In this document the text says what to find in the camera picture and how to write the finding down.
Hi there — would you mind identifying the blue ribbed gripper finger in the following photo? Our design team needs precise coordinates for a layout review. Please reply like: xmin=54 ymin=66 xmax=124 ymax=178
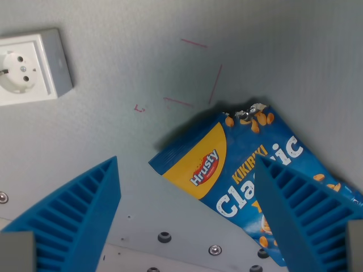
xmin=254 ymin=155 xmax=363 ymax=272
xmin=0 ymin=155 xmax=122 ymax=272

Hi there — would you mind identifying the blue Hrusty peanut snack bag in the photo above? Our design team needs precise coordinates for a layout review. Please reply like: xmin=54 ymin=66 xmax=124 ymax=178
xmin=148 ymin=102 xmax=363 ymax=267

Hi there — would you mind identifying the white wall power socket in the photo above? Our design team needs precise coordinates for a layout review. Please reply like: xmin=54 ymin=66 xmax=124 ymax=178
xmin=0 ymin=27 xmax=74 ymax=107

